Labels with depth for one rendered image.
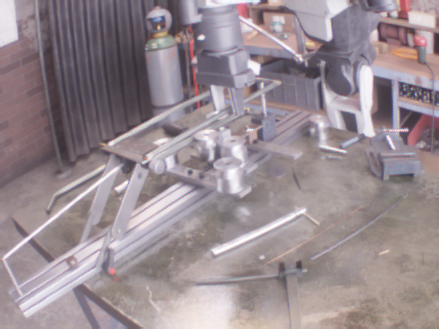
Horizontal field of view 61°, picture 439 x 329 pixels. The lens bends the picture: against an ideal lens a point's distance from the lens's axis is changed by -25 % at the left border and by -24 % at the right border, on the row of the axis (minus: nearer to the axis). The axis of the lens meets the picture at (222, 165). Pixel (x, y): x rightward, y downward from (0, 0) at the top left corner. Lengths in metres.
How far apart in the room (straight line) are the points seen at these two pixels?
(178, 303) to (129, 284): 0.10
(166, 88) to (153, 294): 2.19
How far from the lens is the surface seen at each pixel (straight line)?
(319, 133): 1.13
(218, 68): 0.83
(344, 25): 1.26
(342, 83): 1.41
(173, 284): 0.73
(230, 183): 0.84
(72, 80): 3.31
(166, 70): 2.78
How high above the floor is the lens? 1.35
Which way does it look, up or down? 27 degrees down
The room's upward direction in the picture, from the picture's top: 7 degrees counter-clockwise
